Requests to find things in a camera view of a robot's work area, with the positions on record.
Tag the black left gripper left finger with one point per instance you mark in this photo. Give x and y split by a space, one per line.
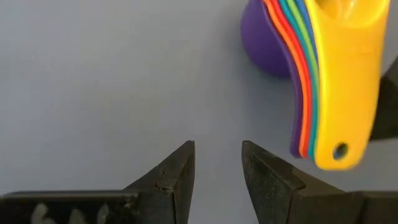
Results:
174 183

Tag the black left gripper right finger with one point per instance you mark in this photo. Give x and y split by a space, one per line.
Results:
270 189

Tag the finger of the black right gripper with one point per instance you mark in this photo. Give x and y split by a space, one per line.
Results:
388 109

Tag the orange plastic measuring cup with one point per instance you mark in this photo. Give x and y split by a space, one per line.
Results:
302 137

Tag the teal plastic measuring cup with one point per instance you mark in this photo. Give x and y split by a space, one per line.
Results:
311 137

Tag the red plastic measuring cup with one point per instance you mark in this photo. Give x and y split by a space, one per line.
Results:
307 124

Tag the blue plastic measuring cup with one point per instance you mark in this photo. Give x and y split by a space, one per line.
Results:
307 21

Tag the green plastic measuring cup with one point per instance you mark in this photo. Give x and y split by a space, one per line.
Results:
299 21

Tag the purple plastic measuring cup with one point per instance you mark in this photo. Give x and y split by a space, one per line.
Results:
264 46

